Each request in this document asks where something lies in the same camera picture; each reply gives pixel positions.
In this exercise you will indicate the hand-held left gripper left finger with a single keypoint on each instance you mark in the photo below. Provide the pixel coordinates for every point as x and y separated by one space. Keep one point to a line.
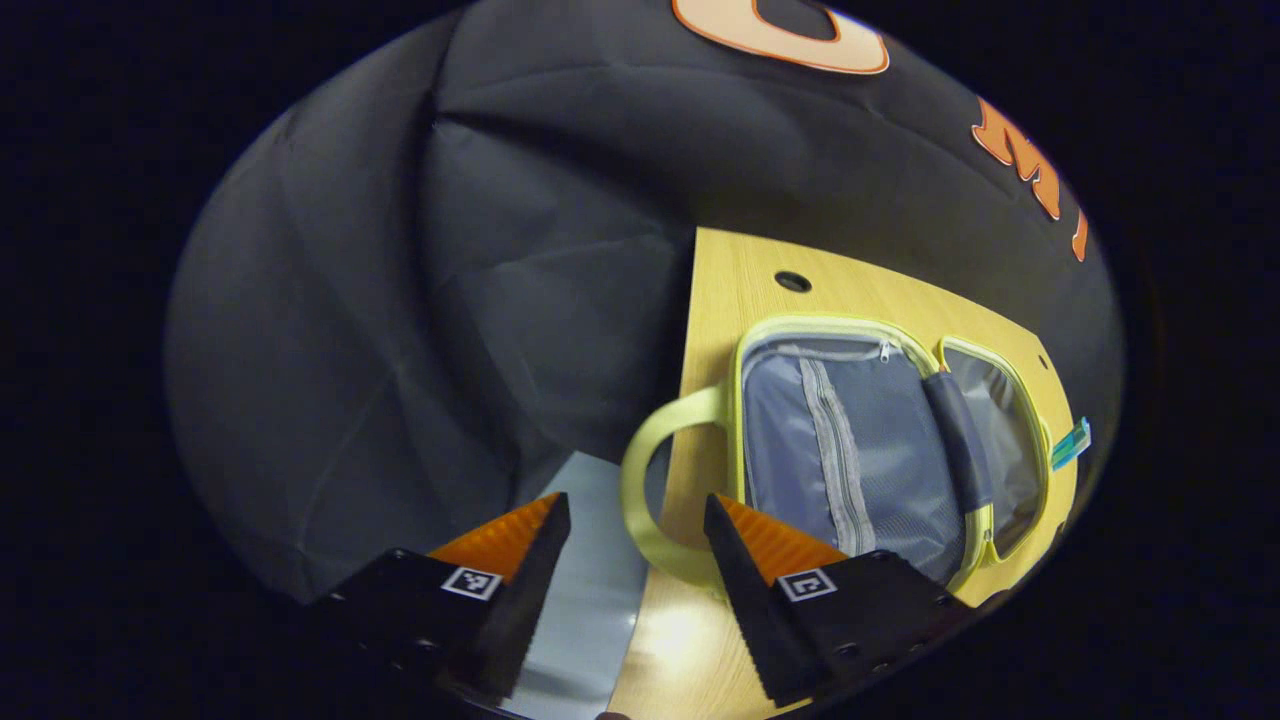
530 600

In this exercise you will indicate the blue and white tube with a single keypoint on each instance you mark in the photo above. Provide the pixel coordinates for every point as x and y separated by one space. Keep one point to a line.
1068 447

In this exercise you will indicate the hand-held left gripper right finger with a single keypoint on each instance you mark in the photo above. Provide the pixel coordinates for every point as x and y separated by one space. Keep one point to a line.
745 600

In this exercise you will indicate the pale yellow suitcase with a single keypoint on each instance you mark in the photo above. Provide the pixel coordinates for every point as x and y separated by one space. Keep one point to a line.
790 450

